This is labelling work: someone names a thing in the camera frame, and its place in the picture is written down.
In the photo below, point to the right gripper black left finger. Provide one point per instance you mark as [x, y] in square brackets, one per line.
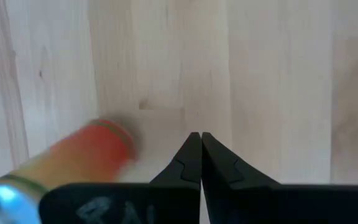
[179, 193]

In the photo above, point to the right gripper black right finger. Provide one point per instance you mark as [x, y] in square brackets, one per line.
[228, 193]

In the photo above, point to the can with orange red label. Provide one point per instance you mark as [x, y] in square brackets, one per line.
[89, 155]

